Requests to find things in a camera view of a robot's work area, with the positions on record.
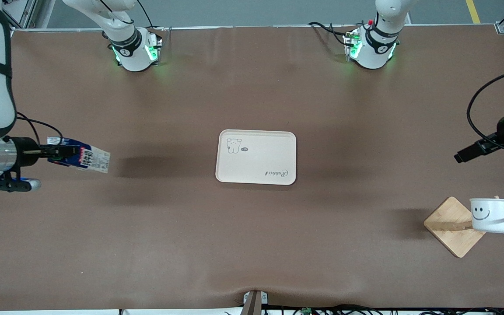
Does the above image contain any blue milk carton green cap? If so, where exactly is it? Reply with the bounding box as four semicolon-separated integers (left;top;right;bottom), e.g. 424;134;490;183
46;137;111;175

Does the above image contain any white smiley mug black handle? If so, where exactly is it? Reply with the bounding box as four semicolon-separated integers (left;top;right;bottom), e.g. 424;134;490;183
469;198;504;234

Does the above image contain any wooden cup rack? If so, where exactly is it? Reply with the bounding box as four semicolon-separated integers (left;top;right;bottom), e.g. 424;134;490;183
423;196;504;258

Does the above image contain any brown table mat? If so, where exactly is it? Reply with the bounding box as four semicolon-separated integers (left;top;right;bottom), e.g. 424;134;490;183
0;25;504;312

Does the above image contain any beige plastic tray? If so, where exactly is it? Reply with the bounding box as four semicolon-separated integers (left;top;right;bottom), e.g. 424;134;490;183
215;129;297;186

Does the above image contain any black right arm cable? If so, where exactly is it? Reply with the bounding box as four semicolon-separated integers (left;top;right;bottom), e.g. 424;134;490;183
16;112;64;150

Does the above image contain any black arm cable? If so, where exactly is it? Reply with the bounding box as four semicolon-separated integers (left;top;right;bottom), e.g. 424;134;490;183
467;65;504;158
16;112;64;150

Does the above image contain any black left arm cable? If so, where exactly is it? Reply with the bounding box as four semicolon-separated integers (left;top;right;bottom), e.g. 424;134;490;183
467;65;504;158

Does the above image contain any aluminium frame with diagonal bars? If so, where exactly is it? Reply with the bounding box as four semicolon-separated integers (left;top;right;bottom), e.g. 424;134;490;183
0;0;56;32

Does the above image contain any black right base cable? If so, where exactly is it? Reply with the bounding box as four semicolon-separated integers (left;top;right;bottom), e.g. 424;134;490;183
136;0;172;42

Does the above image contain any black base cable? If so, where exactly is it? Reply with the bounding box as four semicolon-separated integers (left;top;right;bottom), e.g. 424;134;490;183
136;0;172;42
308;21;350;46

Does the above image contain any black left base cable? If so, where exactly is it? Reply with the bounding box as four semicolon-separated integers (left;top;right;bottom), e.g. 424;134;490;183
308;21;350;46

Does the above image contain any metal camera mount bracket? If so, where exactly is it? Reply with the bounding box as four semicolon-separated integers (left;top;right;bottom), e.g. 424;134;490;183
242;290;269;315

